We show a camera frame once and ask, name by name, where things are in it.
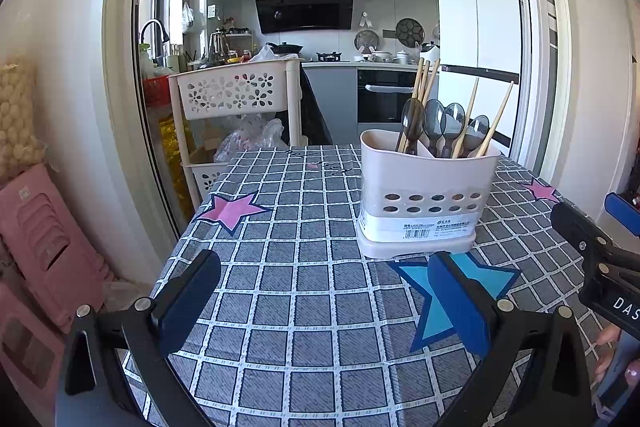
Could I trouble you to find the beige plastic utensil holder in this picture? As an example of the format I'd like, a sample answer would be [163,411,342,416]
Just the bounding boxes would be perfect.
[356,129,502,259]

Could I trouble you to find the white refrigerator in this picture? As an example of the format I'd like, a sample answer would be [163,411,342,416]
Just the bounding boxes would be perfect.
[427,0,523,148]

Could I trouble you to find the red basket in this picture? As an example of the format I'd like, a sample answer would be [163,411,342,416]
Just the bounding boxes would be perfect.
[142,76,173,105]

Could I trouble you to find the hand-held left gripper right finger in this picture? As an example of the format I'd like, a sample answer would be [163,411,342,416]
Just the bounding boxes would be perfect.
[427,251,594,427]

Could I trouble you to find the black range hood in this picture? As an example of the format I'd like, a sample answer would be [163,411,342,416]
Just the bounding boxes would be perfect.
[251,0,356,34]

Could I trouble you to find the grey kitchen counter cabinet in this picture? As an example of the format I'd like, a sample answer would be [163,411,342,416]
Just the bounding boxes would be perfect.
[302,62,361,146]

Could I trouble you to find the grey checked star tablecloth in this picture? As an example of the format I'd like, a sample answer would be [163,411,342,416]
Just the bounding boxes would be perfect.
[122,144,640,427]

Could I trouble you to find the black hanging cloth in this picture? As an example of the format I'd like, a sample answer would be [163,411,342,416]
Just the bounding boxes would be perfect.
[299,67,333,146]

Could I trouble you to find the person's right hand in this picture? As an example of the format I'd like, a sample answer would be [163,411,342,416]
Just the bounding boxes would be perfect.
[594,326,640,382]

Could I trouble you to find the black wok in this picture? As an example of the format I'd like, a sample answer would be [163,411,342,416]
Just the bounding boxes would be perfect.
[265,41,305,55]

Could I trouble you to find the white pots on counter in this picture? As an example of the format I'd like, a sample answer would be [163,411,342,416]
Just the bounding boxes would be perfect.
[367,49,416,65]

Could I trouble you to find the crumpled plastic bags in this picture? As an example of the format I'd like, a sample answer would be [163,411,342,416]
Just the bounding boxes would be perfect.
[215,117,286,162]

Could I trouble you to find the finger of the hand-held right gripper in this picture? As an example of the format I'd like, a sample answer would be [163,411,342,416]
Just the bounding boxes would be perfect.
[550,201,640,343]
[604,192,640,237]

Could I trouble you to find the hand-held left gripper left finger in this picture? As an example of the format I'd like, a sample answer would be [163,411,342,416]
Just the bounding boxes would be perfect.
[62,249,222,427]

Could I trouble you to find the pink plastic stool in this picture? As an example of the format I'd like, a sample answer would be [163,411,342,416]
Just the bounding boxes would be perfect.
[0,282,66,403]
[0,164,116,333]

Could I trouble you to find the curved kitchen faucet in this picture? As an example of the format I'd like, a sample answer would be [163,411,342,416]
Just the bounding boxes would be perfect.
[139,19,168,58]

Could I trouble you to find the dark round wall trivet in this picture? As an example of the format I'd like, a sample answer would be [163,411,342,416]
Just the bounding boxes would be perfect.
[395,18,425,48]

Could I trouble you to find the bag of pale yellow balls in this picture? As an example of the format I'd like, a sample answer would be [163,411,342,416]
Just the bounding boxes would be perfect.
[0,62,48,180]

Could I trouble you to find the black built-in oven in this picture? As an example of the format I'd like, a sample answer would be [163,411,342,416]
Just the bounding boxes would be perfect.
[357,69,441,125]

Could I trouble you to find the beige plastic basket cart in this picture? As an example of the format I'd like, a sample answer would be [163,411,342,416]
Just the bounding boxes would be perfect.
[167,58,303,228]

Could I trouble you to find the yellow packaging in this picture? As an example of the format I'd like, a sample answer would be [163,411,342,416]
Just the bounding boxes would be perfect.
[160,107,196,218]

